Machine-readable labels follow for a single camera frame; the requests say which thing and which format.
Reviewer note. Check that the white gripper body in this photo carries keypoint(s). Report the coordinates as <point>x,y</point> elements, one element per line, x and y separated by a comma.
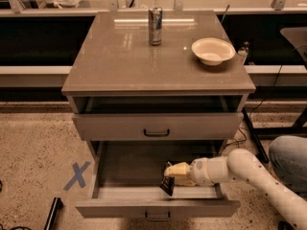
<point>199,172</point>

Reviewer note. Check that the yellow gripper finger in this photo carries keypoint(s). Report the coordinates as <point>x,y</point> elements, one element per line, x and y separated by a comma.
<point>182,181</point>
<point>178,170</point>

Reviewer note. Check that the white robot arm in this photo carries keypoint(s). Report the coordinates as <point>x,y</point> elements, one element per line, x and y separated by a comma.
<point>242,165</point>

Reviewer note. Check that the grey open middle drawer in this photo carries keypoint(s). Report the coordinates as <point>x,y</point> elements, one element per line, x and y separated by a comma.
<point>126,183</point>

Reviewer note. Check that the grey drawer cabinet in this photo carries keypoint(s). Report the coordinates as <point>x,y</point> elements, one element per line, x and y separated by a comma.
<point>117,71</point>

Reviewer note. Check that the grey upper drawer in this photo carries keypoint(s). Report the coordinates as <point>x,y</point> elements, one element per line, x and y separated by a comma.
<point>136,127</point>

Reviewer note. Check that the black stand leg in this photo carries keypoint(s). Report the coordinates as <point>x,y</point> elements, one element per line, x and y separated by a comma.
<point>261,155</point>

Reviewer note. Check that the person leg in jeans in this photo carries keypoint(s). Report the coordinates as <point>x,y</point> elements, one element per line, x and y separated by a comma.
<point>288,155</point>

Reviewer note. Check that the blue tape cross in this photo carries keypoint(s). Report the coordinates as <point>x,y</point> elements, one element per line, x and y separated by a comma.
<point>78,176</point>

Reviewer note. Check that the white bowl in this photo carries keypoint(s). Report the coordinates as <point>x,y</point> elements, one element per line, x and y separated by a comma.
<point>213,51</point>

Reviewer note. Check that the black bar on floor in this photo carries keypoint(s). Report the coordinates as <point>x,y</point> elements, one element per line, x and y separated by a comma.
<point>56,206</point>

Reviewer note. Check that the small clear bottle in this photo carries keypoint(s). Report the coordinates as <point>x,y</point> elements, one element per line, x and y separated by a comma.
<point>243,52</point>

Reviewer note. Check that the silver blue drink can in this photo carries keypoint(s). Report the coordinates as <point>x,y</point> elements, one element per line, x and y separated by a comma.
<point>155,25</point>

